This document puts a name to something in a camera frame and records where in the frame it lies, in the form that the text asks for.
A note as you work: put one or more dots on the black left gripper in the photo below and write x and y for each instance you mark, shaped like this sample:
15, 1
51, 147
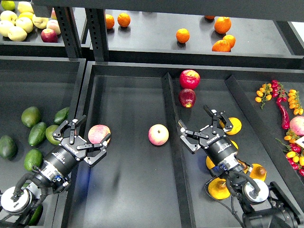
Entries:
72, 150

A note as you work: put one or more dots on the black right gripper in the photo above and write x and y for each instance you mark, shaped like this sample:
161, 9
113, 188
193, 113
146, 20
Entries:
211, 138

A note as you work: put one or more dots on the yellow pear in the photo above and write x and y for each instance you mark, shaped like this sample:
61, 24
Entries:
210, 165
237, 125
235, 144
258, 172
218, 190

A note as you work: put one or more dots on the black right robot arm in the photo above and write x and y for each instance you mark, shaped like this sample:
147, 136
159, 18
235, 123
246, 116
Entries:
254, 204

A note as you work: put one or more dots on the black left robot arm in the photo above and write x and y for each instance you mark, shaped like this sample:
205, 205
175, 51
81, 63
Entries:
22, 200

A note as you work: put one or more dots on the green avocado centre round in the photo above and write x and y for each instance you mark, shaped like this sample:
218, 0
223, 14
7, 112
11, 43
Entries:
49, 134

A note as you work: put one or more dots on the green avocado centre long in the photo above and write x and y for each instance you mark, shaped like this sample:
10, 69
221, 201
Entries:
37, 134

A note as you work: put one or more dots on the dark green avocado far left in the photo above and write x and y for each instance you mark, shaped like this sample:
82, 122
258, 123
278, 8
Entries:
8, 147

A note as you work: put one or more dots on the pink apple left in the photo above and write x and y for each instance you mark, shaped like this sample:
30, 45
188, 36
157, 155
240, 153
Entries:
97, 133

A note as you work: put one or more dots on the pink apple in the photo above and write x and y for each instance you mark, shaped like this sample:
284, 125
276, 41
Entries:
158, 134
97, 133

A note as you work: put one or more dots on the dark red apple lower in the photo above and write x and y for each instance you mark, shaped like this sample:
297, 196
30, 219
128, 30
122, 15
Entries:
187, 98

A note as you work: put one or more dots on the pink apple middle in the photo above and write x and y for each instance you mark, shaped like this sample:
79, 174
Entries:
158, 134

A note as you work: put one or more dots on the red apple upper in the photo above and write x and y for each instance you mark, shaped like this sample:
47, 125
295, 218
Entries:
189, 79

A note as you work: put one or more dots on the black left bin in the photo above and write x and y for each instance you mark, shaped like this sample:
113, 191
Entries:
47, 83

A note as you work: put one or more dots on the black bin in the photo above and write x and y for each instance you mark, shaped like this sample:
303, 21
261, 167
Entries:
47, 83
134, 185

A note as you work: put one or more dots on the orange cherry tomato bunch left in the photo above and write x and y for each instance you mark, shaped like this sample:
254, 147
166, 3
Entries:
264, 94

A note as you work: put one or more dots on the orange cherry tomato bunch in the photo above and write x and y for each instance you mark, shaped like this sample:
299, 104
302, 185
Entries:
264, 94
294, 102

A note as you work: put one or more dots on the black middle bin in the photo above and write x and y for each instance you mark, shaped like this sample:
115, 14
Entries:
134, 185

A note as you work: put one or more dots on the black bin divider left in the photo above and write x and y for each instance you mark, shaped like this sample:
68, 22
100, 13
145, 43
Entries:
178, 160

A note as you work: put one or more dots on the red chili pepper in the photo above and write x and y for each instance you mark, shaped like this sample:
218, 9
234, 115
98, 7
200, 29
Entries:
284, 114

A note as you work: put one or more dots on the red cherry tomato bunch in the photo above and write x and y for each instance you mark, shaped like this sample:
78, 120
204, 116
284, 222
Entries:
278, 91

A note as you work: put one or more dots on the orange on shelf front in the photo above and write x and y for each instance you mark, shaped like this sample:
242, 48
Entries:
221, 46

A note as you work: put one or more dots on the orange on shelf right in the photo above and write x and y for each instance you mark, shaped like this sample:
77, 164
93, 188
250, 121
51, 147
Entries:
230, 39

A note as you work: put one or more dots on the orange on shelf centre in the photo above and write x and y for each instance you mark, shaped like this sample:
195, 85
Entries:
182, 35

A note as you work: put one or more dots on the pink peach right edge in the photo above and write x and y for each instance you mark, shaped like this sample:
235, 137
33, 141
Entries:
297, 125

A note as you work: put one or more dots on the orange cherry tomato bunch right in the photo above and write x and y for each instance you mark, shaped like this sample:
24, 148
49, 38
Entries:
294, 102

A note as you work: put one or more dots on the mixed cherry tomato bunch lower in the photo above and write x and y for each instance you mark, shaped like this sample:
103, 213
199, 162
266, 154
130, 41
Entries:
294, 153

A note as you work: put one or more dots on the white label card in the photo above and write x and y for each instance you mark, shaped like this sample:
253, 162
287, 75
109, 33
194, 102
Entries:
300, 141

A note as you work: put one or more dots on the large orange on shelf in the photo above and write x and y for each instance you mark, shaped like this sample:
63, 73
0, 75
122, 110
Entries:
222, 25

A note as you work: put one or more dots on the black upper left tray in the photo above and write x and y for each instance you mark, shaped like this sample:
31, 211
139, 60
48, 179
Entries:
33, 44

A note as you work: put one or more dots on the red apple on shelf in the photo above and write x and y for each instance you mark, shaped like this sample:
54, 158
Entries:
49, 36

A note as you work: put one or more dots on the green avocado by bin wall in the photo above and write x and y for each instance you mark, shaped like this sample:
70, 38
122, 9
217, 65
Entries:
61, 115

